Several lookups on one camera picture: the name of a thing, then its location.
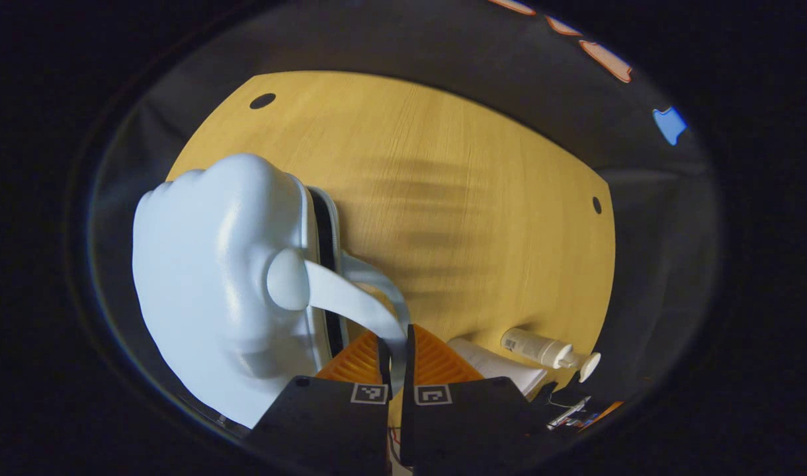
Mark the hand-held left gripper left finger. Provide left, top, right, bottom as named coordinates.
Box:
left=248, top=331, right=392, bottom=463

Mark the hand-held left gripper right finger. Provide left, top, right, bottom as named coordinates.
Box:
left=400, top=324, right=556, bottom=467

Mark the white squeeze tube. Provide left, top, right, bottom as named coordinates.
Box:
left=446, top=337, right=548, bottom=396

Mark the white pump bottle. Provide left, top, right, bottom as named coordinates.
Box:
left=501, top=328, right=602, bottom=383

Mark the light blue suitcase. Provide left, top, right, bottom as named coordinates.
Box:
left=132, top=153, right=411, bottom=429

